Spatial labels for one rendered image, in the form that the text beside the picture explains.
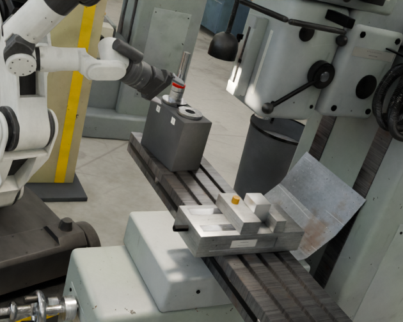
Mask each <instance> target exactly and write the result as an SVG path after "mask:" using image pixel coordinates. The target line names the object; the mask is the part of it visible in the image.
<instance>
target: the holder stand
mask: <svg viewBox="0 0 403 322"><path fill-rule="evenodd" d="M157 98H158V99H160V100H161V105H157V104H156V103H153V102H150V106H149V110H148V114H147V117H146V123H145V127H144V131H143V135H142V139H141V144H142V145H143V146H144V147H145V148H146V149H148V150H149V151H150V152H151V153H152V154H153V155H154V156H155V157H156V158H157V159H158V160H159V161H160V162H161V163H162V164H164V165H165V166H166V167H167V168H168V169H169V170H170V171H171V172H175V171H192V170H198V169H199V166H200V163H201V160H202V156H203V152H204V149H205V146H206V143H207V139H208V136H209V132H210V129H211V126H212V122H211V121H209V120H208V119H207V118H206V117H204V116H203V114H202V113H201V112H200V111H199V110H197V109H194V108H192V107H191V106H190V105H188V104H187V102H186V101H185V100H184V99H182V101H181V102H173V101H171V100H170V99H169V95H164V96H157Z"/></svg>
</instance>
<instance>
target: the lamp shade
mask: <svg viewBox="0 0 403 322"><path fill-rule="evenodd" d="M237 52H238V40H237V39H236V37H235V36H234V35H233V34H231V33H227V32H226V31H225V32H223V31H222V32H220V33H217V34H216V35H215V36H214V37H213V39H212V41H211V42H210V46H209V50H208V54H209V55H210V56H212V57H214V58H217V59H220V60H223V61H235V58H236V56H237Z"/></svg>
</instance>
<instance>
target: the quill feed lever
mask: <svg viewBox="0 0 403 322"><path fill-rule="evenodd" d="M334 76H335V68H334V66H333V65H332V64H330V63H328V62H327V61H324V60H320V61H317V62H315V63H314V64H313V65H312V66H311V67H310V69H309V71H308V75H307V79H308V82H307V83H306V84H304V85H302V86H301V87H299V88H297V89H295V90H294V91H292V92H291V93H289V94H287V95H285V96H284V97H282V98H280V99H279V100H277V101H275V102H273V103H268V102H267V103H265V104H263V106H262V112H263V113H264V114H271V113H272V112H273V110H274V107H276V106H277V105H279V104H281V103H283V102H284V101H286V100H288V99H289V98H291V97H293V96H295V95H296V94H298V93H300V92H302V91H303V90H305V89H306V88H309V87H310V86H314V87H315V88H317V89H323V88H325V87H327V86H328V85H329V84H330V83H331V82H332V80H333V78H334Z"/></svg>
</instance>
